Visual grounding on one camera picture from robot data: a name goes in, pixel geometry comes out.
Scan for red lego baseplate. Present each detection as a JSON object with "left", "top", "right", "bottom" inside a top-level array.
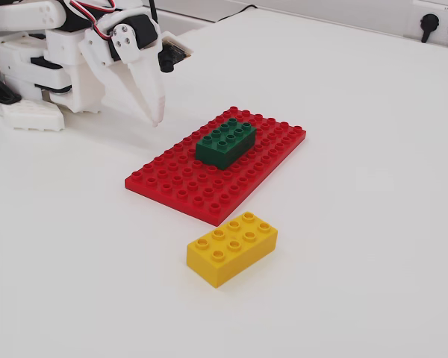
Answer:
[{"left": 125, "top": 106, "right": 308, "bottom": 227}]

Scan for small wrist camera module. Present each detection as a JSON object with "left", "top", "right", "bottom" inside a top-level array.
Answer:
[{"left": 157, "top": 31, "right": 194, "bottom": 74}]

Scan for white wall socket panel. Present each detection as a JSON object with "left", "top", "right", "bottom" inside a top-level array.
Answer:
[{"left": 405, "top": 0, "right": 448, "bottom": 51}]

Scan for black power plug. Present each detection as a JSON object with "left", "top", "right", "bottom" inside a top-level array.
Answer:
[{"left": 419, "top": 13, "right": 440, "bottom": 43}]

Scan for yellow lego brick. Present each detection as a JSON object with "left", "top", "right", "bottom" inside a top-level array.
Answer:
[{"left": 186, "top": 211, "right": 279, "bottom": 289}]

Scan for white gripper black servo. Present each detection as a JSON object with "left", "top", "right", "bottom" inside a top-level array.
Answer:
[{"left": 78, "top": 11, "right": 168, "bottom": 128}]

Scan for thin black cable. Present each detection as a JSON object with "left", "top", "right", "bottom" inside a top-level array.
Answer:
[{"left": 208, "top": 4, "right": 259, "bottom": 23}]

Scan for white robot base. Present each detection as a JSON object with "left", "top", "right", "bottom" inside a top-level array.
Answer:
[{"left": 0, "top": 29, "right": 106, "bottom": 131}]

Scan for red white servo wires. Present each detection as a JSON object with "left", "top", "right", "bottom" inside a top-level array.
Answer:
[{"left": 63, "top": 0, "right": 117, "bottom": 41}]

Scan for green lego brick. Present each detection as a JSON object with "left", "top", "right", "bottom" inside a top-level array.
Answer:
[{"left": 195, "top": 117, "right": 258, "bottom": 172}]

